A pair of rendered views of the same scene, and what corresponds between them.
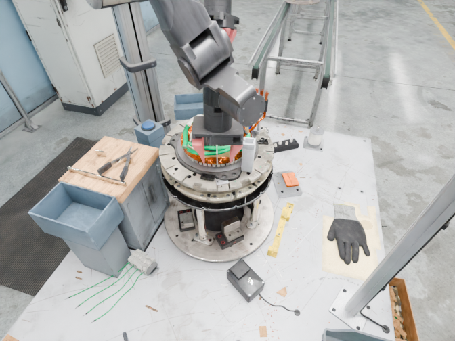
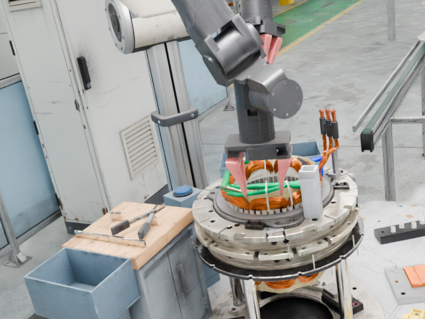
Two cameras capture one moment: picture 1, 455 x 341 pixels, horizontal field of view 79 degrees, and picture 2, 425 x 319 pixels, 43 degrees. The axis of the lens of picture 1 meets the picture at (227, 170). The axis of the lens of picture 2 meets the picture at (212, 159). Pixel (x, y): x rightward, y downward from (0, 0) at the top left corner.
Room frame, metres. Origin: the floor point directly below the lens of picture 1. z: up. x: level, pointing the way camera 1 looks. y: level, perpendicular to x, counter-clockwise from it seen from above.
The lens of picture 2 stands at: (-0.35, -0.12, 1.55)
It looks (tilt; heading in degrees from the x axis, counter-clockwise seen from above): 20 degrees down; 15
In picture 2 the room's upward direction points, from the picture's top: 10 degrees counter-clockwise
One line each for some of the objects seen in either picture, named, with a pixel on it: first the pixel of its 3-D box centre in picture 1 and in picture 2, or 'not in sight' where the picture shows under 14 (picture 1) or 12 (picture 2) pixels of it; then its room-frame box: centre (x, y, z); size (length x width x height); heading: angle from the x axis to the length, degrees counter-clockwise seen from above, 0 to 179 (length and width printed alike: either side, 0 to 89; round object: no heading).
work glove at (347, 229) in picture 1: (348, 231); not in sight; (0.51, -0.41, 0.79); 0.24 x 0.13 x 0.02; 164
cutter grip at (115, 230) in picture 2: (104, 168); (120, 227); (0.52, 0.32, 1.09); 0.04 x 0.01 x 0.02; 146
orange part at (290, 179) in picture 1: (290, 179); (418, 275); (0.75, -0.25, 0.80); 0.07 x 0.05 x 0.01; 9
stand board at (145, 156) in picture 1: (112, 166); (130, 231); (0.56, 0.32, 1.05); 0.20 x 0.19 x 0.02; 161
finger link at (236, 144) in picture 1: (225, 145); (271, 168); (0.46, 0.01, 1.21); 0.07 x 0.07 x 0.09; 2
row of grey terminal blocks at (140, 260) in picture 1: (142, 262); not in sight; (0.40, 0.26, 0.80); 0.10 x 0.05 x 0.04; 58
